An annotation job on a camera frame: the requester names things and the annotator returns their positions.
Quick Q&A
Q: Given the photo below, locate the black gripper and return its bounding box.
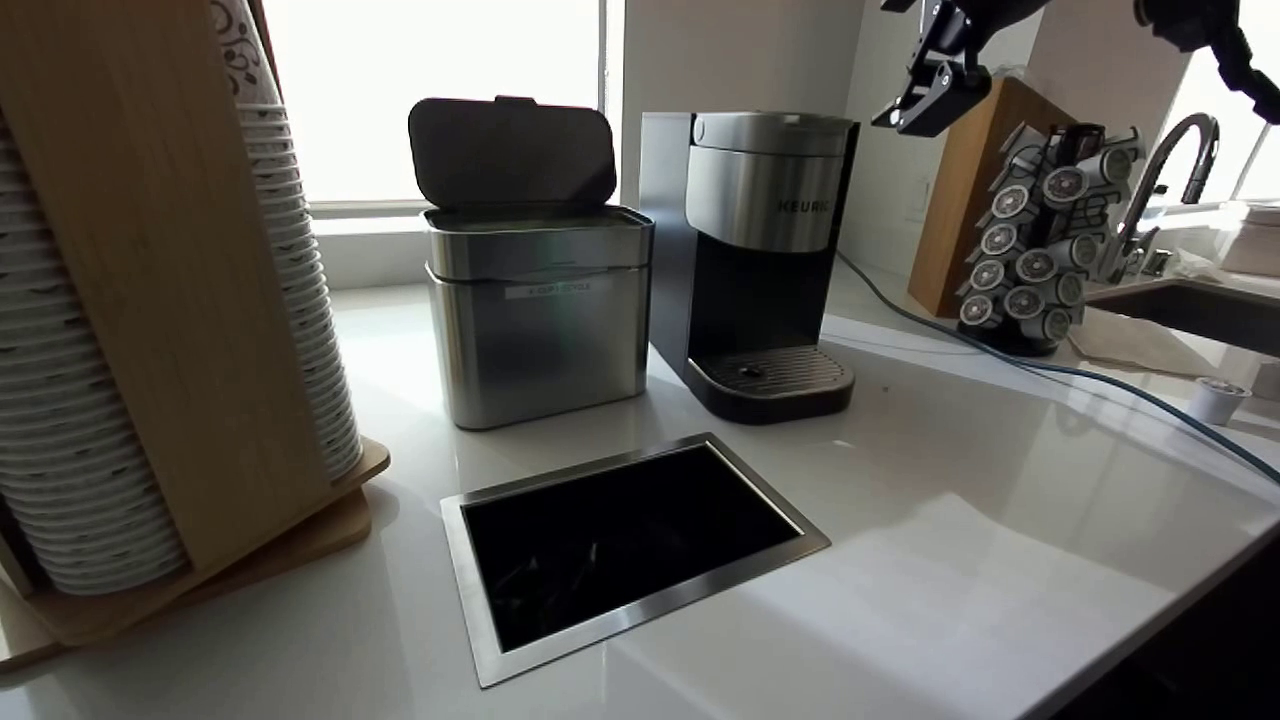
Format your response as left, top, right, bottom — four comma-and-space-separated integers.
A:
872, 0, 1049, 135

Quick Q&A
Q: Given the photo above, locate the black silver Keurig coffeemaker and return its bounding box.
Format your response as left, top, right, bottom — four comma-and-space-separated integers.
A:
635, 108, 865, 427

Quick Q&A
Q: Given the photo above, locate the light wooden box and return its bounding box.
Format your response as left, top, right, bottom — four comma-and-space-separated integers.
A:
907, 72, 1083, 321

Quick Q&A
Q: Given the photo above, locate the chrome faucet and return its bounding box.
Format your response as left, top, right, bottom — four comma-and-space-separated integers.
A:
1113, 108, 1223, 285

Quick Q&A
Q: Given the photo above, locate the steel sink basin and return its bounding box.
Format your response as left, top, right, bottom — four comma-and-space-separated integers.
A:
1083, 272, 1280, 361

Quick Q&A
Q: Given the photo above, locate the small white cap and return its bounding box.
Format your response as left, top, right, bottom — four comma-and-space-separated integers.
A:
1193, 375, 1253, 433

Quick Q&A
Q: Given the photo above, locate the stainless steel lidded bin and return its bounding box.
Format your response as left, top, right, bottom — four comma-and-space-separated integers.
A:
406, 92, 660, 436

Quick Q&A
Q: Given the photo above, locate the bright window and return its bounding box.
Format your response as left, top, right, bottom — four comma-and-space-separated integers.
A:
256, 0, 630, 218

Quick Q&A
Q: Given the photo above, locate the white paper cup stack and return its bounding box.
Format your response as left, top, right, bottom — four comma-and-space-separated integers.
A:
212, 0, 367, 489
0, 117, 194, 601

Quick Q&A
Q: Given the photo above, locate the steel countertop trash chute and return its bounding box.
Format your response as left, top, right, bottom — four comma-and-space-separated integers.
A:
438, 433, 832, 691

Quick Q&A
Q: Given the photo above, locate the wooden cup dispenser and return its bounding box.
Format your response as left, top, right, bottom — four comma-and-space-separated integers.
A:
0, 0, 398, 677

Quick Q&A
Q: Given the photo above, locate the dark power cord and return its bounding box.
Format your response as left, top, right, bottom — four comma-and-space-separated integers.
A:
838, 248, 976, 345

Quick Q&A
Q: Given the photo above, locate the black wire pod carousel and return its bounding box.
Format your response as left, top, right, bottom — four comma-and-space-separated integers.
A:
954, 118, 1154, 361

